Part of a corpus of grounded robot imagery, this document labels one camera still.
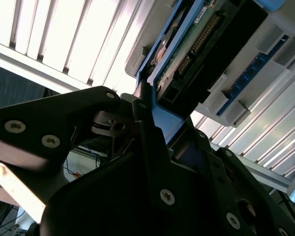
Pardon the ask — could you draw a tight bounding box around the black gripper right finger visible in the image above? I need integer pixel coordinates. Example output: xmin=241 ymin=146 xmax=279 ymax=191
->
xmin=186 ymin=118 xmax=295 ymax=236

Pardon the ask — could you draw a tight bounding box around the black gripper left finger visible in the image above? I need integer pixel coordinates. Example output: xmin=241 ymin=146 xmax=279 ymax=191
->
xmin=0 ymin=82 xmax=184 ymax=216

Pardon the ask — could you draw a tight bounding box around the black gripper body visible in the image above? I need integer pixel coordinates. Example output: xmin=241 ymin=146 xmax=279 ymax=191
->
xmin=39 ymin=152 xmax=227 ymax=236

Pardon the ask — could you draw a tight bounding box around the hard disk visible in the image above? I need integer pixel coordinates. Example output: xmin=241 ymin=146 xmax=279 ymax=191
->
xmin=134 ymin=0 xmax=286 ymax=168

